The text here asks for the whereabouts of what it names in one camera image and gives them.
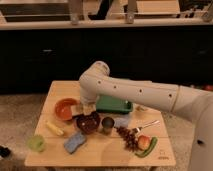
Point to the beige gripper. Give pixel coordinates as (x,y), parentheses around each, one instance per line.
(88,109)

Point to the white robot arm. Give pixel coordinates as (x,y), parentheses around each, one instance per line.
(192,104)

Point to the dark maroon bowl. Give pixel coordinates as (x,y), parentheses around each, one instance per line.
(88,124)

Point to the red bowl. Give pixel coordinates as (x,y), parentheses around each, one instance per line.
(63,109)

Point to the green plastic tray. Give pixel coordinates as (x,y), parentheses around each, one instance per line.
(109,104)

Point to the dark metal cup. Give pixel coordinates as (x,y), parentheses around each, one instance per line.
(107,125)

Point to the grey blue cloth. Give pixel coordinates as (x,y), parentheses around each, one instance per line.
(122,121)

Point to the wooden table board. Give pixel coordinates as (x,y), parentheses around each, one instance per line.
(99,150)

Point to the blue sponge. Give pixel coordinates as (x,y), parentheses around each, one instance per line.
(74,142)

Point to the bunch of purple grapes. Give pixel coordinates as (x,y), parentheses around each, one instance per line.
(129,138)

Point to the light green cup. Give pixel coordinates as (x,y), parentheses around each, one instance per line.
(36,143)

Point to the silver fork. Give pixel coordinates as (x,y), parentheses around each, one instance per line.
(138,129)

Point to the black object at left edge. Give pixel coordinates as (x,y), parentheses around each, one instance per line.
(4,152)

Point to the red object on floor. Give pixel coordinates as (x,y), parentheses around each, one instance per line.
(208,87)

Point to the wooden shelf rail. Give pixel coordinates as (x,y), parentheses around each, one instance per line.
(75,14)

